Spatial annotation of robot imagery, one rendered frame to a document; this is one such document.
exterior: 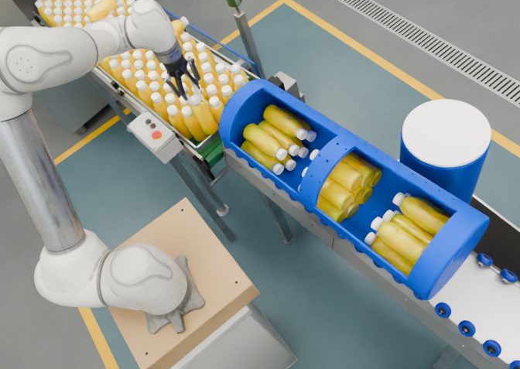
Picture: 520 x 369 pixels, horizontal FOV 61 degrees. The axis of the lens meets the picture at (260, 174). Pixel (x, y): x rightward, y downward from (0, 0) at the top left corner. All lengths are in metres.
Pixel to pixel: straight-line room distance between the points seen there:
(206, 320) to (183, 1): 3.37
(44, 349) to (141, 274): 1.91
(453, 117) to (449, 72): 1.56
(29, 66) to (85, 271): 0.57
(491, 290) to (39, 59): 1.31
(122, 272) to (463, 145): 1.12
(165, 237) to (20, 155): 0.56
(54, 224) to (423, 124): 1.19
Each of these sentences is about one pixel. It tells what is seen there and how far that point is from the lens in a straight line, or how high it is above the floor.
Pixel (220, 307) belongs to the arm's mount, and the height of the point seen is 1.10.
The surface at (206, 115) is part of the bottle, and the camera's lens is 1.75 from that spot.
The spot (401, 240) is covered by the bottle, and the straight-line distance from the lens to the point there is 1.32.
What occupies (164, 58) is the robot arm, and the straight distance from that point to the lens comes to 1.53.
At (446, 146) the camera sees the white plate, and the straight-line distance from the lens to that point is 1.58.
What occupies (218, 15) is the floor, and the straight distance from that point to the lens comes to 4.00.
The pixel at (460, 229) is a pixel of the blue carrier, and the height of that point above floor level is 1.23.
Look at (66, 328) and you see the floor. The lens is 2.97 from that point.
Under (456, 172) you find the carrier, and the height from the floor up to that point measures 1.00.
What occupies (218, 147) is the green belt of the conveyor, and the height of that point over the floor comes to 0.90.
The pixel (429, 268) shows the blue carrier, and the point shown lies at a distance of 1.22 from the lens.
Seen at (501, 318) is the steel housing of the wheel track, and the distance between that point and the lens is 1.49.
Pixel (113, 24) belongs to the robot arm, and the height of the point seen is 1.56.
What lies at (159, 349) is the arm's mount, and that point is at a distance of 1.39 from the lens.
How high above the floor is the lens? 2.34
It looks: 56 degrees down
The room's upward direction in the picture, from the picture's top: 25 degrees counter-clockwise
